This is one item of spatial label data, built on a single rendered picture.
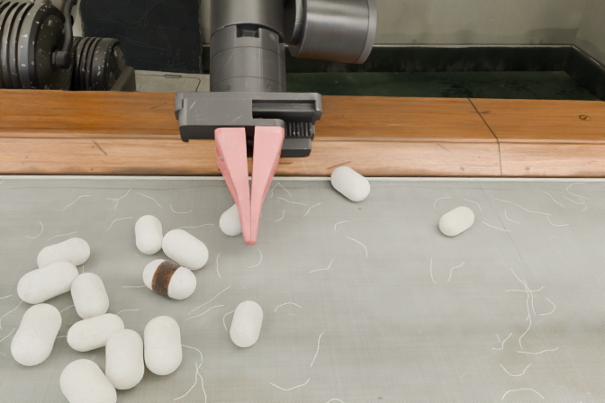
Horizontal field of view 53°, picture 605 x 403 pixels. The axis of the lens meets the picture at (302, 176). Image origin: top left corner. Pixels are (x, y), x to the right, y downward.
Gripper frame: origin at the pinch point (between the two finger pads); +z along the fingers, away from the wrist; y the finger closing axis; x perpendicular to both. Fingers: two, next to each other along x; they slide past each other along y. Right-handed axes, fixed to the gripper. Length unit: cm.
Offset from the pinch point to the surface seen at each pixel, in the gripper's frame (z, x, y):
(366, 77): -104, 185, 55
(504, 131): -10.8, 8.5, 23.8
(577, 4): -133, 171, 146
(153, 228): -0.5, 0.5, -6.7
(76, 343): 7.3, -5.2, -10.0
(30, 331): 6.6, -5.9, -12.3
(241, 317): 6.1, -4.8, -0.7
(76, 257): 1.6, -0.5, -11.4
